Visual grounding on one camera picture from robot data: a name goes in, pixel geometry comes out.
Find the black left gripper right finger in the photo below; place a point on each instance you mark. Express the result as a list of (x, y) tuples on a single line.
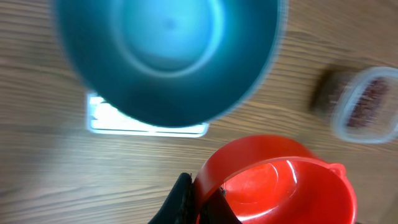
[(216, 210)]

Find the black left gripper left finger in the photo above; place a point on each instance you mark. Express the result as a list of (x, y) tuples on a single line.
[(178, 206)]

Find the red measuring scoop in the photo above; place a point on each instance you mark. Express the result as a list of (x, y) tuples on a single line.
[(274, 179)]

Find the white kitchen scale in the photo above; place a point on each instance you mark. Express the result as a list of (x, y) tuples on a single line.
[(102, 118)]

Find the blue bowl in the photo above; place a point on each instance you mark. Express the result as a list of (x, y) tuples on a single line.
[(172, 63)]

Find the clear plastic container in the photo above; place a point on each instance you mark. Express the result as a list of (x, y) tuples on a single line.
[(384, 128)]

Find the red beans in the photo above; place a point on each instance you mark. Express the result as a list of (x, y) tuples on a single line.
[(368, 104)]

